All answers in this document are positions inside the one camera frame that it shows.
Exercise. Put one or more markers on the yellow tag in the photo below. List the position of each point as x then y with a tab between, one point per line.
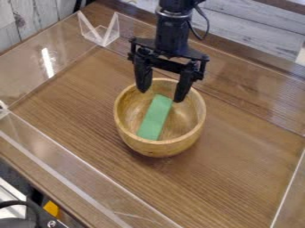
52	209

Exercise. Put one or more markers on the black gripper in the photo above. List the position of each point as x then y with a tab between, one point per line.
186	63

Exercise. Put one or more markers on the clear acrylic tray wall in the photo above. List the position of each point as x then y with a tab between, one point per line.
100	202

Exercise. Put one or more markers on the clear acrylic corner bracket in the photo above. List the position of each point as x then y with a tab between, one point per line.
100	35

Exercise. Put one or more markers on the brown wooden bowl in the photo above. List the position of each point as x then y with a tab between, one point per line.
183	125

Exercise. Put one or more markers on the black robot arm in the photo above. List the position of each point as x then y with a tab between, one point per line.
167	51

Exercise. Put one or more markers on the green rectangular block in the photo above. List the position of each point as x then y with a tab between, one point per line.
155	118

